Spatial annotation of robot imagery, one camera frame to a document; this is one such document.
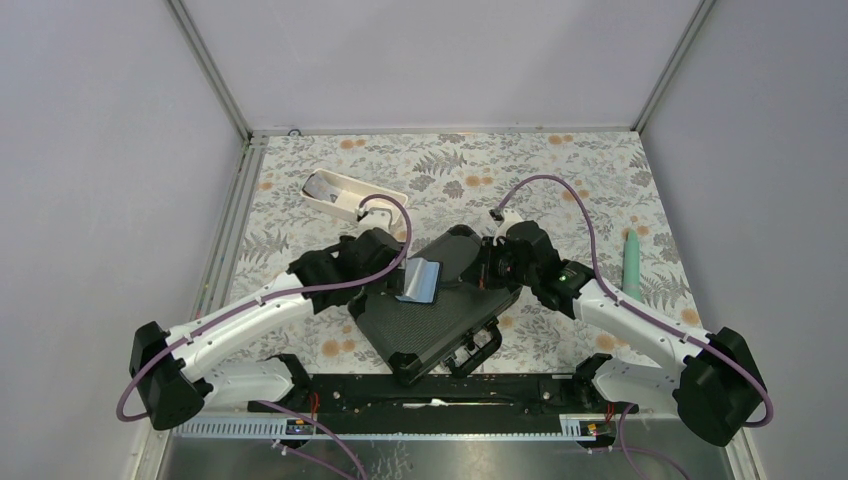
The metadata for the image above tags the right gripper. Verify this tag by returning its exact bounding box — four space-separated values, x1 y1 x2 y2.
461 236 538 290

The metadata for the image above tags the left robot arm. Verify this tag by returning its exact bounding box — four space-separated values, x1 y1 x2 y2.
116 228 408 431

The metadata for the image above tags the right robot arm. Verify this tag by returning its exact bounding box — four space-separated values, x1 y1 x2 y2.
463 221 767 446

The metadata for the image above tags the credit card in tray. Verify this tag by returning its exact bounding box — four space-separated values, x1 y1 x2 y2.
309 177 341 203

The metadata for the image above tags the dark grey hard case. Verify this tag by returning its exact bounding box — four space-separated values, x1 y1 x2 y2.
348 224 520 387

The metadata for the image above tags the white plastic tray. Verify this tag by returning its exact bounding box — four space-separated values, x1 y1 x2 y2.
300 169 408 232

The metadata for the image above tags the floral tablecloth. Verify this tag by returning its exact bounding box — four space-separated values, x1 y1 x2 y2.
225 132 701 373

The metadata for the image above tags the mint green tube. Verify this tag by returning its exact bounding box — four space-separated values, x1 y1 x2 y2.
622 230 642 301

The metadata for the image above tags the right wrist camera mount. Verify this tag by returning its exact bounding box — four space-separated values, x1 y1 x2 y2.
489 208 524 239

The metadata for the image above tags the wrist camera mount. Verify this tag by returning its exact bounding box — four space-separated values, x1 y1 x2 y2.
357 206 393 233
489 208 524 239

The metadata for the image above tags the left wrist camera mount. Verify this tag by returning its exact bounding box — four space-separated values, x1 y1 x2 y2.
357 206 393 233

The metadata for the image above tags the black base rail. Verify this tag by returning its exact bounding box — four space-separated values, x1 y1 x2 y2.
280 374 626 437

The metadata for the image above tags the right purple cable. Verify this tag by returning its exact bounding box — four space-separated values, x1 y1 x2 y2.
493 174 775 429

